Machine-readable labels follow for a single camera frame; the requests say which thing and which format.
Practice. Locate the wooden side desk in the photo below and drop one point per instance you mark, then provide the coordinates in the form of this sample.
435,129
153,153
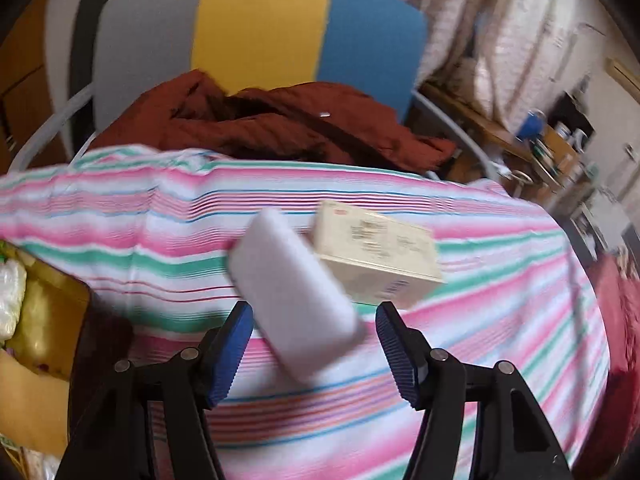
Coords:
550,175

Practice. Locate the blue round object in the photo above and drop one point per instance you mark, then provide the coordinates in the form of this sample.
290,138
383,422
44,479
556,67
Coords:
532,126

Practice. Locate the black rolled mat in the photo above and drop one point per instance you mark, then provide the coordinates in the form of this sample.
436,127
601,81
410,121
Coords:
81,66

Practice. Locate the gold metal tin box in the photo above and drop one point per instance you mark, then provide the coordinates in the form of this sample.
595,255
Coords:
37,361

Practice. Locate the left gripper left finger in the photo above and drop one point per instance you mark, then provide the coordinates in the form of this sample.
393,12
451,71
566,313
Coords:
109,409

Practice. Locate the white rectangular sponge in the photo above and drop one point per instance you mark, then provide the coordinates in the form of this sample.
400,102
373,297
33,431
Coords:
301,310

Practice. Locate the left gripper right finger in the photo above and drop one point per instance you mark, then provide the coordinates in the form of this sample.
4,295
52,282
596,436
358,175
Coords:
513,438

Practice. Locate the striped pink green tablecloth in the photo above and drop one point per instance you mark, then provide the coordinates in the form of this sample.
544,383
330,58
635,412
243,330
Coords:
149,232

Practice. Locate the wooden wardrobe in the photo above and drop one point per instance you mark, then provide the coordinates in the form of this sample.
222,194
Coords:
25,96

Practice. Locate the cream cardboard box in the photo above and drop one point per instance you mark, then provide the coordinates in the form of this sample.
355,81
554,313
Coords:
376,258

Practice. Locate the patterned beige curtain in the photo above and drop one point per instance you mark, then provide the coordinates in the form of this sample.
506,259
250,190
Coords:
496,56

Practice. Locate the white air conditioner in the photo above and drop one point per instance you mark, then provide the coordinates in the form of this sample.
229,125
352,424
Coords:
620,73

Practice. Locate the grey yellow blue chair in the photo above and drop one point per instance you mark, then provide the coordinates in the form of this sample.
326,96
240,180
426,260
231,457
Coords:
374,46

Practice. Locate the dark red jacket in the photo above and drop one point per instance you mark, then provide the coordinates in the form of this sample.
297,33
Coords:
315,122

